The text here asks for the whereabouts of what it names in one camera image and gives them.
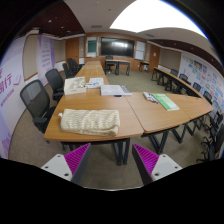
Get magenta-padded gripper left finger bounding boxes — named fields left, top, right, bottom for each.
left=40, top=143, right=92, bottom=186

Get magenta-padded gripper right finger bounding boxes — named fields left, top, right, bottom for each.
left=131, top=143, right=184, bottom=186

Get cream zigzag knit towel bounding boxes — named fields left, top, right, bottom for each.
left=58, top=108, right=121, bottom=138

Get green folder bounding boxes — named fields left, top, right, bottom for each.
left=151, top=93, right=181, bottom=112

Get white pack of markers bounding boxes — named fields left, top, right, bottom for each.
left=142, top=91, right=159, bottom=104

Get black mesh office chair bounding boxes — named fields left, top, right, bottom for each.
left=19, top=79, right=56, bottom=134
left=44, top=68, right=66, bottom=103

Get white open cardboard box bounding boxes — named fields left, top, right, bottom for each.
left=63, top=76, right=87, bottom=96

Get white papers with blue print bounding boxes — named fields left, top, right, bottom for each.
left=84, top=77, right=105, bottom=89

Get long wooden table row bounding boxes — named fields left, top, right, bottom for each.
left=151, top=67, right=204, bottom=99

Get group of black office chairs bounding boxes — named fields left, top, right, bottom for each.
left=61, top=57, right=84, bottom=79

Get small dark side table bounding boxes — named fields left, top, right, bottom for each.
left=138, top=61, right=150, bottom=73

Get wooden door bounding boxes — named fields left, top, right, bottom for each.
left=65, top=37, right=80, bottom=64
left=148, top=44, right=161, bottom=73

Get dark desk with chair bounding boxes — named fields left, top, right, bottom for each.
left=104, top=55, right=132, bottom=77

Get plain white whiteboard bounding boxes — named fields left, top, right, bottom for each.
left=134, top=40, right=147, bottom=61

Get whiteboard with green sheet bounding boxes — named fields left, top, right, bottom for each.
left=86, top=36, right=99, bottom=58

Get large white ceiling light panel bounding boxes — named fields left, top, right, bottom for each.
left=109, top=0, right=208, bottom=39

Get large purple-lettered wall graphic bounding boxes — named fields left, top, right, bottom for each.
left=0, top=36, right=27, bottom=159

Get colourful wall poster board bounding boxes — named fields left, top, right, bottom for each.
left=179, top=53, right=224, bottom=114

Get narrow purple wall banner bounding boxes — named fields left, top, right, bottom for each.
left=36, top=34, right=57, bottom=86

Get large black wall screen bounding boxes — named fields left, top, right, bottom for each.
left=100, top=36, right=136, bottom=58

